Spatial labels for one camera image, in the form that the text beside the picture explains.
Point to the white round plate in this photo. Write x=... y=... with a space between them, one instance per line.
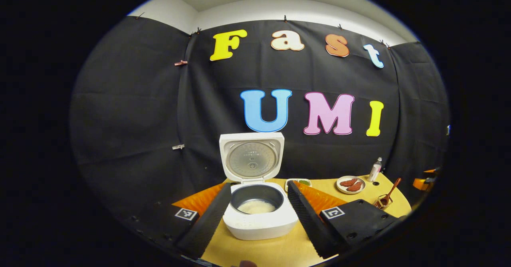
x=339 y=187

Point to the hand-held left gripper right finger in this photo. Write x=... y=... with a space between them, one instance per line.
x=309 y=223

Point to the white cloth clip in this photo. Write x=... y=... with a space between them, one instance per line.
x=178 y=147

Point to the white rice cooker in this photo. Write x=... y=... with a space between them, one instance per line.
x=259 y=229

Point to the black backdrop cloth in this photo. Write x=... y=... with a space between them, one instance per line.
x=139 y=111

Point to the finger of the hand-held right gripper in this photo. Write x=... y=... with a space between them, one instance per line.
x=431 y=171
x=421 y=184

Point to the red sausage piece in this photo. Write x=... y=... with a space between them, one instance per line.
x=354 y=186
x=348 y=182

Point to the white rice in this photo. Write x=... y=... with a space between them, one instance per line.
x=256 y=207

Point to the brown wooden spoon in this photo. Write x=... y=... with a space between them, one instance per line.
x=393 y=189

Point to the small clear bottle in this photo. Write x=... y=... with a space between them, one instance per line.
x=374 y=172

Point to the white divided bean dish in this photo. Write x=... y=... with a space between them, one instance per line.
x=304 y=182

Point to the pink cloth clip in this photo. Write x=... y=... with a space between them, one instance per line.
x=181 y=63

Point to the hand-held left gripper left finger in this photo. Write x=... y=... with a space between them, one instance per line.
x=209 y=223

